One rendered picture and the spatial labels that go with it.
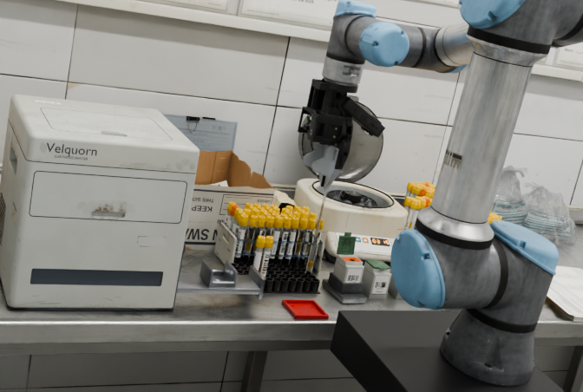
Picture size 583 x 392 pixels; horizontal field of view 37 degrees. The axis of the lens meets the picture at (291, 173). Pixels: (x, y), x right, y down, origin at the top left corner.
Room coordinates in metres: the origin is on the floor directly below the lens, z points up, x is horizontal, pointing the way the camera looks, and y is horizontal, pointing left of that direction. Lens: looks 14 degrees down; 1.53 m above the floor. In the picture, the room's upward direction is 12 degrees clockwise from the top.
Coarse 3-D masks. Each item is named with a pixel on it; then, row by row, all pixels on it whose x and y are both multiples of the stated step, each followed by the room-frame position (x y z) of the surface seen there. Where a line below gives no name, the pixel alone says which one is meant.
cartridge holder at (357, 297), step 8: (328, 280) 1.67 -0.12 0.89; (336, 280) 1.65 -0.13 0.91; (328, 288) 1.66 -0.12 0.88; (336, 288) 1.64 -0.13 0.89; (344, 288) 1.63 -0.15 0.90; (352, 288) 1.64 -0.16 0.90; (360, 288) 1.65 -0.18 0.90; (336, 296) 1.63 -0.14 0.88; (344, 296) 1.62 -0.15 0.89; (352, 296) 1.63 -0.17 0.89; (360, 296) 1.64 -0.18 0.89
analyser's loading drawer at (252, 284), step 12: (204, 264) 1.50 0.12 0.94; (228, 264) 1.52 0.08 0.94; (180, 276) 1.49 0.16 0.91; (192, 276) 1.50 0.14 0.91; (204, 276) 1.49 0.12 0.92; (216, 276) 1.52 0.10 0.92; (228, 276) 1.51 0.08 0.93; (240, 276) 1.55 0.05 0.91; (252, 276) 1.54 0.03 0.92; (180, 288) 1.43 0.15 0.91; (192, 288) 1.44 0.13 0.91; (204, 288) 1.45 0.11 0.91; (216, 288) 1.46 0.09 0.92; (228, 288) 1.48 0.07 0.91; (240, 288) 1.49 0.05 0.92; (252, 288) 1.50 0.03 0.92
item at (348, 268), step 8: (344, 256) 1.67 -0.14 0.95; (352, 256) 1.68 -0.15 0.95; (336, 264) 1.67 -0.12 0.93; (344, 264) 1.64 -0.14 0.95; (352, 264) 1.65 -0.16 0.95; (360, 264) 1.66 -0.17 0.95; (336, 272) 1.66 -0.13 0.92; (344, 272) 1.64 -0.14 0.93; (352, 272) 1.64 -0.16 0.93; (360, 272) 1.65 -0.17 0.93; (344, 280) 1.63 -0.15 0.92; (352, 280) 1.64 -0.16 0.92; (360, 280) 1.65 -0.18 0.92
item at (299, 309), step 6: (282, 300) 1.55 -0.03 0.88; (288, 300) 1.55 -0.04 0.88; (294, 300) 1.56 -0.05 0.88; (300, 300) 1.57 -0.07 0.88; (306, 300) 1.57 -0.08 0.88; (312, 300) 1.58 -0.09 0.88; (288, 306) 1.53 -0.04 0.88; (294, 306) 1.54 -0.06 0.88; (300, 306) 1.55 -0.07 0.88; (306, 306) 1.56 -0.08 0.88; (312, 306) 1.56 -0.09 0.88; (318, 306) 1.55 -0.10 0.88; (294, 312) 1.50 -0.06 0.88; (300, 312) 1.52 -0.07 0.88; (306, 312) 1.53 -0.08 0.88; (312, 312) 1.53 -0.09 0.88; (318, 312) 1.54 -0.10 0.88; (324, 312) 1.53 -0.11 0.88; (300, 318) 1.50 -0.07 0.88; (306, 318) 1.50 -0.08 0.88; (312, 318) 1.51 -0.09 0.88; (318, 318) 1.51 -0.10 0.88; (324, 318) 1.52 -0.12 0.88
